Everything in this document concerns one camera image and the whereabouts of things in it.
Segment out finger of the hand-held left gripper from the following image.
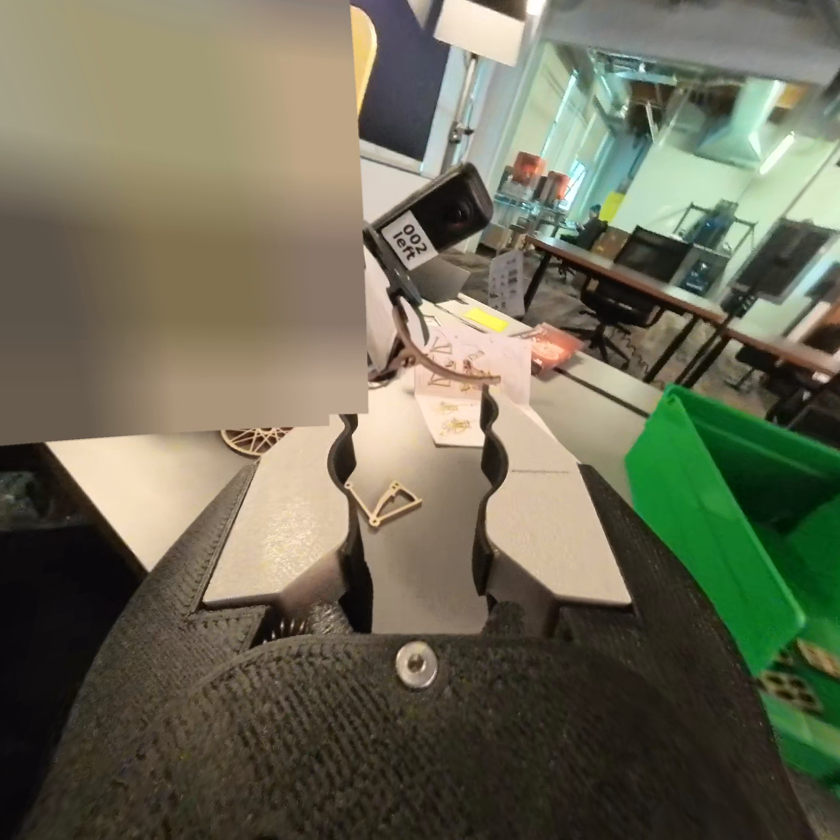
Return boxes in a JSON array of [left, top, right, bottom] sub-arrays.
[[390, 253, 472, 307]]

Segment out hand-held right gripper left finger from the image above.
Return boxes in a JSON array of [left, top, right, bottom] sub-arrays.
[[202, 413, 374, 634]]

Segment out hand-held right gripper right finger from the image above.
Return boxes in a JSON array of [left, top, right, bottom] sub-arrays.
[[472, 386, 634, 611]]

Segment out triangular wooden frame part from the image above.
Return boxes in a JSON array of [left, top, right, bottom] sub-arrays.
[[344, 479, 424, 527]]

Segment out curved wooden model part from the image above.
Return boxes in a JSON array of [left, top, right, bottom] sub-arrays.
[[384, 292, 505, 388]]

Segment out wooden parts sheet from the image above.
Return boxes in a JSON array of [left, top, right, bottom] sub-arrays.
[[755, 640, 840, 718]]

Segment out printed white paper sheet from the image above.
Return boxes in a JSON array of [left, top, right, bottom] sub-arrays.
[[489, 249, 527, 315]]

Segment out metal shelf rack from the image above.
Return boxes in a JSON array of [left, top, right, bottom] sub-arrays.
[[493, 150, 581, 253]]

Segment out wooden spoked wheel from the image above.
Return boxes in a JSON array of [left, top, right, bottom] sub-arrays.
[[220, 427, 293, 454]]

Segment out white instruction booklet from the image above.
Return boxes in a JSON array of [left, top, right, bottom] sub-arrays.
[[412, 328, 534, 448]]

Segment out dark red package card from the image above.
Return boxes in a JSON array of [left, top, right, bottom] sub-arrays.
[[525, 323, 586, 376]]

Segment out green plastic bin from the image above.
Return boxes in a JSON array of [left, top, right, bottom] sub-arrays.
[[623, 384, 840, 782]]

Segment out yellow chair back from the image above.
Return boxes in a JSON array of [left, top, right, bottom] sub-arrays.
[[351, 5, 379, 140]]

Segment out white floor lamp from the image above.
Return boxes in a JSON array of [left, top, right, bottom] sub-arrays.
[[433, 0, 529, 175]]

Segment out black office chair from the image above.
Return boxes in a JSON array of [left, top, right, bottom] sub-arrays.
[[581, 279, 660, 371]]

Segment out long brown table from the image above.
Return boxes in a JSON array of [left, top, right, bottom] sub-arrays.
[[524, 233, 732, 385], [715, 322, 840, 427]]

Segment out metal ventilation hood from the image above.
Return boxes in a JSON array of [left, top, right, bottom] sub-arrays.
[[696, 79, 798, 165]]

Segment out large black screen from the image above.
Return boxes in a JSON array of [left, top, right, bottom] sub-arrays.
[[728, 218, 840, 304]]

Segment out dark blue wall panel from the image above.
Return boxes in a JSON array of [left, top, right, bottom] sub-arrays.
[[357, 0, 454, 177]]

